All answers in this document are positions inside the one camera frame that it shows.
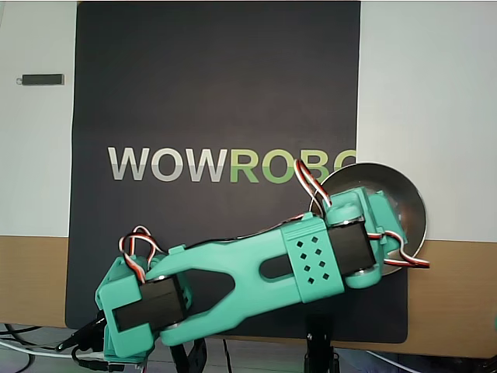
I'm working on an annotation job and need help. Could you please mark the black robot base clamp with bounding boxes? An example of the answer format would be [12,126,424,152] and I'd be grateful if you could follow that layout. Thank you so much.
[170,336,209,373]

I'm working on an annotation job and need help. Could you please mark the white paper sheet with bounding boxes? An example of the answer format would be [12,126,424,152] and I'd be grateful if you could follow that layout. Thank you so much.
[0,1,78,239]
[355,1,497,244]

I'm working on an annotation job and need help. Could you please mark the black USB stick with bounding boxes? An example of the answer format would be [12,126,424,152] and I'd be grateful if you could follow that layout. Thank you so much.
[16,73,65,87]

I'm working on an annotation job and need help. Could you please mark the thin black cable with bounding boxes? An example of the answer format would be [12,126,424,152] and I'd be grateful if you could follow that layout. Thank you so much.
[221,337,234,373]

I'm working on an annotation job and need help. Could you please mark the black power plug cable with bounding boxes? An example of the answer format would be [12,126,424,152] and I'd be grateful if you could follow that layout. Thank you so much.
[55,315,108,353]

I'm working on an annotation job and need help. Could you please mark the metal bowl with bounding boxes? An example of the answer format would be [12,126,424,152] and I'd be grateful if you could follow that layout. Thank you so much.
[308,161,428,279]

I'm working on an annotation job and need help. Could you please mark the white cable with connector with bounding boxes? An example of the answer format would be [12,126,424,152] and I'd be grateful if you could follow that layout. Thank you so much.
[364,349,412,373]

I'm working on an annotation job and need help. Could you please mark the black mat with WOWROBO print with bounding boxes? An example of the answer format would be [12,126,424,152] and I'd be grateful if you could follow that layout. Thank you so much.
[64,1,409,345]

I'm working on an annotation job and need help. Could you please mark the teal robot base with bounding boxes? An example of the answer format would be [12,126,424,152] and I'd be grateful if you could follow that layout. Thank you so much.
[101,341,152,369]

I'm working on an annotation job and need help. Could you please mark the red white black servo wire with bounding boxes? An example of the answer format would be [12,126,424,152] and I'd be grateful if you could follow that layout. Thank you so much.
[367,229,432,270]
[117,224,163,284]
[294,158,335,214]

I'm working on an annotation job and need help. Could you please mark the black USB plug cable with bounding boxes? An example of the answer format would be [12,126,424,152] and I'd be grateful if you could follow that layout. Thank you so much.
[71,345,113,371]

